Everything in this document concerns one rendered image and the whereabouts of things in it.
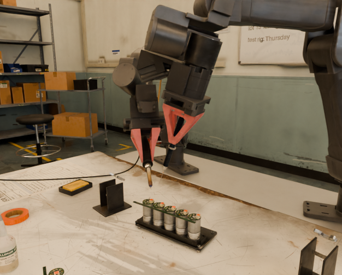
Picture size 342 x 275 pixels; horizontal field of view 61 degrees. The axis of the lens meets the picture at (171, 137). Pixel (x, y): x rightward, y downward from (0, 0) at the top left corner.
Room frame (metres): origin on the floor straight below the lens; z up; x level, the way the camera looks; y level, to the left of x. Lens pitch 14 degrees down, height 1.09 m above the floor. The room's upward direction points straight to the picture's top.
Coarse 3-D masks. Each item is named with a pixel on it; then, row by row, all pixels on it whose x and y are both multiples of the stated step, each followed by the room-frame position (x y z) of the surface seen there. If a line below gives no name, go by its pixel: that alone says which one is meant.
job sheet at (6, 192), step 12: (48, 168) 0.94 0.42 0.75; (60, 168) 0.94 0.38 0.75; (72, 168) 0.94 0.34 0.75; (84, 168) 0.94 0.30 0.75; (48, 180) 0.84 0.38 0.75; (60, 180) 0.84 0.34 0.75; (72, 180) 0.84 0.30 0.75; (0, 192) 0.75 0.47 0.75; (12, 192) 0.75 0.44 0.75; (24, 192) 0.75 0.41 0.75; (36, 192) 0.75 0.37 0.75; (0, 204) 0.67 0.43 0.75
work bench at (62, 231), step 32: (64, 160) 1.03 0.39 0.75; (96, 160) 1.03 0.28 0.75; (96, 192) 0.75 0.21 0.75; (128, 192) 0.75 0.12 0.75; (160, 192) 0.75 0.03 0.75; (192, 192) 0.75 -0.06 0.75; (32, 224) 0.58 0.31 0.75; (64, 224) 0.58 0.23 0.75; (96, 224) 0.58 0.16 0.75; (128, 224) 0.58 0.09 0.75; (224, 224) 0.58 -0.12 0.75; (256, 224) 0.58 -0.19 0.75; (288, 224) 0.58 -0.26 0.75; (32, 256) 0.47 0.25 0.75; (64, 256) 0.47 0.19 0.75; (96, 256) 0.47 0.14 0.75; (128, 256) 0.47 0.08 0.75; (160, 256) 0.47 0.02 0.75; (192, 256) 0.47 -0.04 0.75; (224, 256) 0.47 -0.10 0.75; (256, 256) 0.47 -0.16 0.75; (288, 256) 0.47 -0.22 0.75
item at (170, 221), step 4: (168, 208) 0.53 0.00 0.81; (168, 212) 0.52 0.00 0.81; (172, 212) 0.52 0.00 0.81; (164, 216) 0.53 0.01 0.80; (168, 216) 0.52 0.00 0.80; (172, 216) 0.52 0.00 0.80; (164, 220) 0.53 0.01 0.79; (168, 220) 0.52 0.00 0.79; (172, 220) 0.52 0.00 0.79; (164, 224) 0.53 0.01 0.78; (168, 224) 0.52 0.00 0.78; (172, 224) 0.52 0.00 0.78; (164, 228) 0.53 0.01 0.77; (168, 228) 0.52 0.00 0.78; (172, 228) 0.52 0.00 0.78
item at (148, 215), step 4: (152, 204) 0.56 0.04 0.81; (144, 208) 0.55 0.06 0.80; (148, 208) 0.55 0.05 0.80; (144, 212) 0.55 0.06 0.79; (148, 212) 0.55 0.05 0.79; (152, 212) 0.56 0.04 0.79; (144, 216) 0.55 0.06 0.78; (148, 216) 0.55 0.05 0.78; (152, 216) 0.56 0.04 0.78; (144, 220) 0.55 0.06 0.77; (148, 220) 0.55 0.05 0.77; (152, 220) 0.56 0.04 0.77
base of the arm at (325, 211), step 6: (306, 204) 0.66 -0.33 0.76; (312, 204) 0.66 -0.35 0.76; (318, 204) 0.66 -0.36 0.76; (324, 204) 0.66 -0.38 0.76; (306, 210) 0.62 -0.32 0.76; (312, 210) 0.62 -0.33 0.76; (318, 210) 0.62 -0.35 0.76; (324, 210) 0.62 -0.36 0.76; (330, 210) 0.62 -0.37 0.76; (336, 210) 0.62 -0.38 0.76; (306, 216) 0.61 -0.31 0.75; (312, 216) 0.61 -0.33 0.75; (318, 216) 0.60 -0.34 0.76; (324, 216) 0.60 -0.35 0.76; (330, 216) 0.60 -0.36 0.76; (336, 216) 0.60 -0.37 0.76
